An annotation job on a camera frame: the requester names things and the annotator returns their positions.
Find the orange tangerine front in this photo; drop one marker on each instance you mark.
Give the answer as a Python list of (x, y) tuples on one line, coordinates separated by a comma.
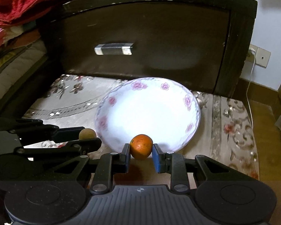
[(141, 147)]

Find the stacked folded bedding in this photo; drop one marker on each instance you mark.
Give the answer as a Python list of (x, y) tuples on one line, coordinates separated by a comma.
[(22, 57)]

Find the silver drawer handle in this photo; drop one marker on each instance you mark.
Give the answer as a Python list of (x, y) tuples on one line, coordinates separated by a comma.
[(114, 49)]

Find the floral embroidered table cloth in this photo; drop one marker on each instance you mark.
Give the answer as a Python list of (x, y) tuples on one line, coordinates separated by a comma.
[(224, 134)]

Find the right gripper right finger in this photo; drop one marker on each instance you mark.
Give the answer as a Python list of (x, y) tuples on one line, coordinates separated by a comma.
[(174, 164)]

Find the beige longan fruit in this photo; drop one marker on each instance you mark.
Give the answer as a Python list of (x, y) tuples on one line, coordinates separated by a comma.
[(87, 134)]

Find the white floral porcelain bowl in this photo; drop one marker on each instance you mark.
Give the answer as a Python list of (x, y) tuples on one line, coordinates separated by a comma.
[(160, 108)]

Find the dark wooden nightstand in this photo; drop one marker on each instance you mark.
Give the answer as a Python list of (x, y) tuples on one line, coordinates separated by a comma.
[(200, 43)]

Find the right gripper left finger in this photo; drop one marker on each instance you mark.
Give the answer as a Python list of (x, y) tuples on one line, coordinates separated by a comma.
[(106, 167)]

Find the white wall socket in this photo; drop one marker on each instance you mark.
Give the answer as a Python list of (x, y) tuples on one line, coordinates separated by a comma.
[(259, 55)]

